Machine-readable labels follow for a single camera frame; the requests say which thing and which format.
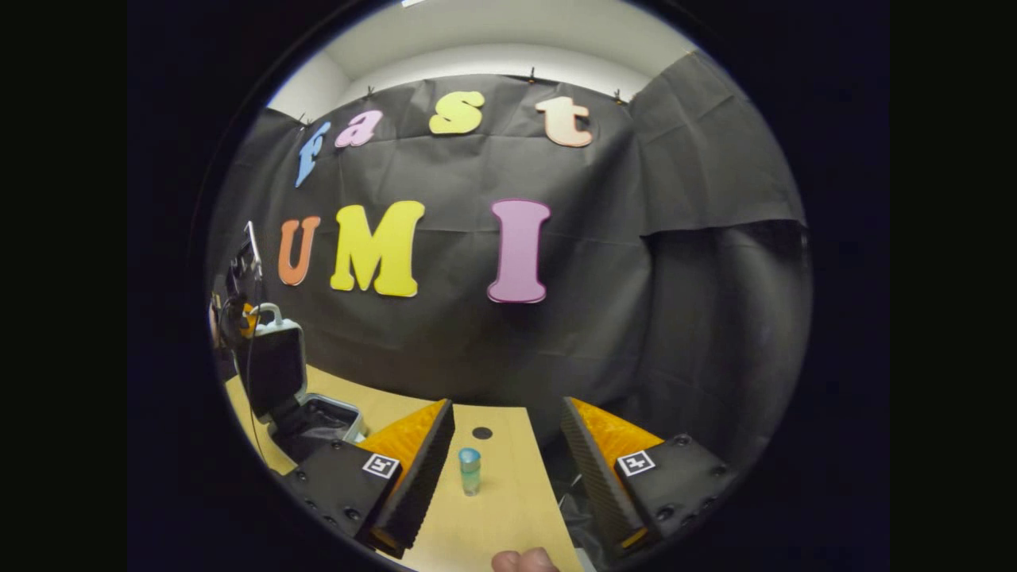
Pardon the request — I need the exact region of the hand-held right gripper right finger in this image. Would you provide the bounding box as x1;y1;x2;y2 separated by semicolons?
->
563;397;744;566

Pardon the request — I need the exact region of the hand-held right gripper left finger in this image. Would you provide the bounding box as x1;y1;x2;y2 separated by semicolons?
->
282;399;456;559

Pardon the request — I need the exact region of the blue capped lotion bottle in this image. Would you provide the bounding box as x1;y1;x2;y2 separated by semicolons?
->
458;447;482;497

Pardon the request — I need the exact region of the light blue small suitcase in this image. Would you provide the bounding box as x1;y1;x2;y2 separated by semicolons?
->
245;302;368;464

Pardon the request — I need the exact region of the black backdrop cloth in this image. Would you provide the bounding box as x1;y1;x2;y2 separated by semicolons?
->
208;52;813;470

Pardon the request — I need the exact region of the black cable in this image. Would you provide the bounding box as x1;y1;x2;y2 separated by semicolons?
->
242;330;268;463

